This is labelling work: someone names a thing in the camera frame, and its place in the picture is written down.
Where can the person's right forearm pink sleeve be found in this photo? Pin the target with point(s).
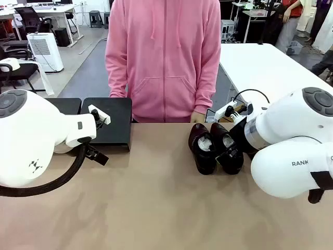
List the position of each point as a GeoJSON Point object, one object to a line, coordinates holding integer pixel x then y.
{"type": "Point", "coordinates": [117, 75]}

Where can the black shoe stand wide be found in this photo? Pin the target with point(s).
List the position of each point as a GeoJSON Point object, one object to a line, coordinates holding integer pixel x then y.
{"type": "Point", "coordinates": [117, 125]}

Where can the person's left hand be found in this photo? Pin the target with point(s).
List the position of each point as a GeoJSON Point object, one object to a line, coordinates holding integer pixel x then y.
{"type": "Point", "coordinates": [197, 117]}

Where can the person in pink hoodie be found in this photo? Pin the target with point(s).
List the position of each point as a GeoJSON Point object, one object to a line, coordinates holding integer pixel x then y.
{"type": "Point", "coordinates": [164, 65]}

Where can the black armrest chair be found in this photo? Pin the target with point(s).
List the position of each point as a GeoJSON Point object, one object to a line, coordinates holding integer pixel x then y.
{"type": "Point", "coordinates": [18, 71]}

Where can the white hanging garment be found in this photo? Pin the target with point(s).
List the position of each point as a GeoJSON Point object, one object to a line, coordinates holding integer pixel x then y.
{"type": "Point", "coordinates": [325, 34]}

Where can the mannequin with red top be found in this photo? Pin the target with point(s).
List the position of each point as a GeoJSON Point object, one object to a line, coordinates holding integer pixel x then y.
{"type": "Point", "coordinates": [291, 20]}

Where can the brown cardboard box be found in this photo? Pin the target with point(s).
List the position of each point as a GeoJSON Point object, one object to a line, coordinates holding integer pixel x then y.
{"type": "Point", "coordinates": [226, 119]}

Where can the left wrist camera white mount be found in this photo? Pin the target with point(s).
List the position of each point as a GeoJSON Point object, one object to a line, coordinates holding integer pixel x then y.
{"type": "Point", "coordinates": [104, 116]}

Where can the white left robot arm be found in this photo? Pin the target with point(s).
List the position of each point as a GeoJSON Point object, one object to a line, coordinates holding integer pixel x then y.
{"type": "Point", "coordinates": [31, 135]}

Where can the white air purifier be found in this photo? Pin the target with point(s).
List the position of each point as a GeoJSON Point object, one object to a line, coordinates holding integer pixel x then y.
{"type": "Point", "coordinates": [45, 52]}

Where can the dark stool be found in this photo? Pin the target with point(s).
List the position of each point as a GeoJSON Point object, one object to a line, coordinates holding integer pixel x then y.
{"type": "Point", "coordinates": [95, 17]}

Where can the white round object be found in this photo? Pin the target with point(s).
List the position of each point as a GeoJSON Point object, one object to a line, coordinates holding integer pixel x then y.
{"type": "Point", "coordinates": [11, 63]}

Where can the person's left forearm pink sleeve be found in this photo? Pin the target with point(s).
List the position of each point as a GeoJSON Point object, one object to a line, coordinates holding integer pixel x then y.
{"type": "Point", "coordinates": [208, 88]}

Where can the cream hanging garment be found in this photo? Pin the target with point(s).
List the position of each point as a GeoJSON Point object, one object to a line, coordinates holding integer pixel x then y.
{"type": "Point", "coordinates": [305, 15]}

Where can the black cart white frame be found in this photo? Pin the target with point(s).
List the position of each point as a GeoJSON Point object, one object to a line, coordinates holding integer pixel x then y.
{"type": "Point", "coordinates": [257, 23]}

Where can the white computer case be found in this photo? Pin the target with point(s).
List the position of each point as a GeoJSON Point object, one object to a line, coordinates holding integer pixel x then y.
{"type": "Point", "coordinates": [227, 28]}

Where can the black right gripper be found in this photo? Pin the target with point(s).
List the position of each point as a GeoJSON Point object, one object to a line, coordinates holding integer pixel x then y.
{"type": "Point", "coordinates": [240, 135]}

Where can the gray plastic bin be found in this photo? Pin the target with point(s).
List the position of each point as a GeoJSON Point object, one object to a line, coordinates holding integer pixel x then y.
{"type": "Point", "coordinates": [295, 48]}

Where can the white cloth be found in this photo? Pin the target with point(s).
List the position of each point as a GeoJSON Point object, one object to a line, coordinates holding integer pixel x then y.
{"type": "Point", "coordinates": [45, 78]}

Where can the black computer tower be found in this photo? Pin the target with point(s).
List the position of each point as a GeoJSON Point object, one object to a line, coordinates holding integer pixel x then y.
{"type": "Point", "coordinates": [62, 36]}

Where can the black mesh office chair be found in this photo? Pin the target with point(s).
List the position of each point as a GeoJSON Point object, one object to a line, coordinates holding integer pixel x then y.
{"type": "Point", "coordinates": [28, 18]}

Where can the black suede shoe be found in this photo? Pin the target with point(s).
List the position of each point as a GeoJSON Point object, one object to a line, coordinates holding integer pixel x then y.
{"type": "Point", "coordinates": [204, 159]}
{"type": "Point", "coordinates": [221, 132]}

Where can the seated person dark trousers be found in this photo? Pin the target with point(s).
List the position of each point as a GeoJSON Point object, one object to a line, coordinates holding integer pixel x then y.
{"type": "Point", "coordinates": [323, 65]}

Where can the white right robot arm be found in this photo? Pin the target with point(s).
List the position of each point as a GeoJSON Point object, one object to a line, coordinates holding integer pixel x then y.
{"type": "Point", "coordinates": [286, 117]}

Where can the white office desk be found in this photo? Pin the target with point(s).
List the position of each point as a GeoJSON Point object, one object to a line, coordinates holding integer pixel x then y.
{"type": "Point", "coordinates": [59, 10]}

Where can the white table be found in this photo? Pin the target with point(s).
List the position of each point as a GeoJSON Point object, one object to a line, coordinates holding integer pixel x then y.
{"type": "Point", "coordinates": [260, 67]}

